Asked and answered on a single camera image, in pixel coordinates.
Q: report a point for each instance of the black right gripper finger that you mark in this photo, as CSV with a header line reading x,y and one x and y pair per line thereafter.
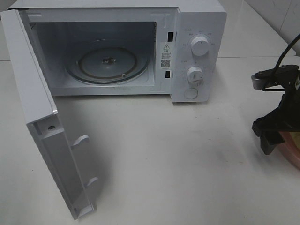
x,y
268,129

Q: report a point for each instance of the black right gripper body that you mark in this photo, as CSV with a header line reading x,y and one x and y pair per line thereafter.
x,y
288,111

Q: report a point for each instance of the pink round plate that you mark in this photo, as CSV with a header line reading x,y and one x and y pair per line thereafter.
x,y
290,148

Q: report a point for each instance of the round white door button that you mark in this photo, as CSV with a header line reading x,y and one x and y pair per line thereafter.
x,y
191,93

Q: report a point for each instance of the white microwave door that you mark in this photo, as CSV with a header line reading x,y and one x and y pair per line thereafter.
x,y
41,114

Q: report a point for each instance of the lower white timer knob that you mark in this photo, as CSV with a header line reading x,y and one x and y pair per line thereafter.
x,y
194,75

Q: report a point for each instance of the upper white power knob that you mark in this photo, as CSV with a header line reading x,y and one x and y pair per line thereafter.
x,y
200,45

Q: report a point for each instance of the white microwave oven body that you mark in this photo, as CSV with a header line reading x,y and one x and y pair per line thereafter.
x,y
61,23

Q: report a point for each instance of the white warning label sticker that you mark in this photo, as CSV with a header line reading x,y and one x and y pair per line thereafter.
x,y
166,50

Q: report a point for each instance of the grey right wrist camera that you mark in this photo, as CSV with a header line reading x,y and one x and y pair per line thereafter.
x,y
272,76

